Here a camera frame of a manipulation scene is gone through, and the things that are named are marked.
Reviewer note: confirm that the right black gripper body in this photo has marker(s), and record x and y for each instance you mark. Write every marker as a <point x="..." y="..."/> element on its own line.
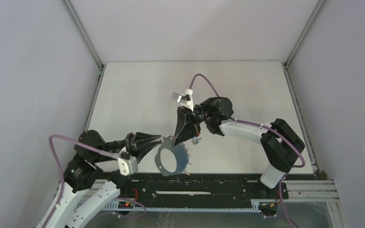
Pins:
<point x="197" y="118"/>

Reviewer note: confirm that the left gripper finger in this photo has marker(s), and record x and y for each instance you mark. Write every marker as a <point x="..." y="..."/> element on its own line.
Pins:
<point x="143" y="150"/>
<point x="143" y="138"/>

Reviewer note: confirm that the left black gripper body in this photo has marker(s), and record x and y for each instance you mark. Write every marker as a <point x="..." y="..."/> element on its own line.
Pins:
<point x="130" y="143"/>

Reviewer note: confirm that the key with blue tag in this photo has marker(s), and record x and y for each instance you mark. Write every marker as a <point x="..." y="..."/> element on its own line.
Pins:
<point x="195" y="140"/>

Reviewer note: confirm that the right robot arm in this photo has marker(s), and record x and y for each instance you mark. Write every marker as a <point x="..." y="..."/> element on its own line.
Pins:
<point x="280" y="143"/>

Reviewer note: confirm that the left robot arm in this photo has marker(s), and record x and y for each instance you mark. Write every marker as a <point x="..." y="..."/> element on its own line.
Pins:
<point x="82" y="172"/>

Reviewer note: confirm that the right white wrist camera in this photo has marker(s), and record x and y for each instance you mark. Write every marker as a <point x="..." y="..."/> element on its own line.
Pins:
<point x="184" y="99"/>

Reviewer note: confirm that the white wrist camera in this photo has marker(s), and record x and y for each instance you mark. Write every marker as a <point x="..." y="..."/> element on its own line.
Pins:
<point x="184" y="99"/>
<point x="128" y="164"/>

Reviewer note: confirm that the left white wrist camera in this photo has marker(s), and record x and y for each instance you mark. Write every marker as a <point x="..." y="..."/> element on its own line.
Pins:
<point x="128" y="164"/>

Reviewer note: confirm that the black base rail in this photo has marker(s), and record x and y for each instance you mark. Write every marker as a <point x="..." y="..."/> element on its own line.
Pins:
<point x="200" y="191"/>

